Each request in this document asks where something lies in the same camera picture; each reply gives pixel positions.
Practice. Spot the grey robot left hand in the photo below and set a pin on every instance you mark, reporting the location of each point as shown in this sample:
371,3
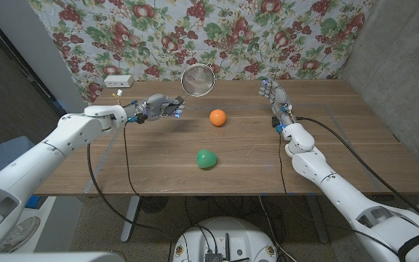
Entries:
155,107

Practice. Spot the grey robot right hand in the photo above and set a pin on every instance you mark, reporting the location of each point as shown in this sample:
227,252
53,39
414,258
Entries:
278,98

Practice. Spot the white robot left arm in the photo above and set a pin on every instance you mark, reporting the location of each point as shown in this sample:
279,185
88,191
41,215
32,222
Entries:
35,163

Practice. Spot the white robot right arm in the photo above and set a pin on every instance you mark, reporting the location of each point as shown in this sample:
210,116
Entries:
340,193

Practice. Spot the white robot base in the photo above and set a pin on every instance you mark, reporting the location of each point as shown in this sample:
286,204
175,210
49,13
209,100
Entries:
227,236

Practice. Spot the orange ball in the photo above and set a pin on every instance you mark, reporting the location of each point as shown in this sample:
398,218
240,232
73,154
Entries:
218,117

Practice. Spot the green ball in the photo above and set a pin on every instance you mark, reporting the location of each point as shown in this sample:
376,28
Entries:
206,159

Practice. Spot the white power strip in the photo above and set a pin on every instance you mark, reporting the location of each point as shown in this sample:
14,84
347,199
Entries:
118,81

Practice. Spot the floral fruit print backdrop cloth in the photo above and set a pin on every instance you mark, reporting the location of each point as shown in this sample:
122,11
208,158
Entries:
202,36

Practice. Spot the black round floor fan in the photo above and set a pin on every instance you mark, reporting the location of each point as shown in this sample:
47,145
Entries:
153,204

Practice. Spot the white table leg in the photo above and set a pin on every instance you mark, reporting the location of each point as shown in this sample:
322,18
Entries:
129,222

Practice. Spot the grey table leg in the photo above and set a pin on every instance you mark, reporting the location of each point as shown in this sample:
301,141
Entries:
318,222

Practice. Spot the white floor panel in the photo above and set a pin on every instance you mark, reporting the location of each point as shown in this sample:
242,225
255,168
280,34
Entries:
64,222

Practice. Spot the black and blue foot pedal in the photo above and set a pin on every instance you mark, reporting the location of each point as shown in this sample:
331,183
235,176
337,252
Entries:
32,202

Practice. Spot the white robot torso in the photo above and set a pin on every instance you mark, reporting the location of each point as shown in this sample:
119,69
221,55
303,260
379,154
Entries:
49,257

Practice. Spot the grey sneaker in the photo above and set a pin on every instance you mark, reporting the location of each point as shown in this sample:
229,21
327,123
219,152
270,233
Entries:
16,233

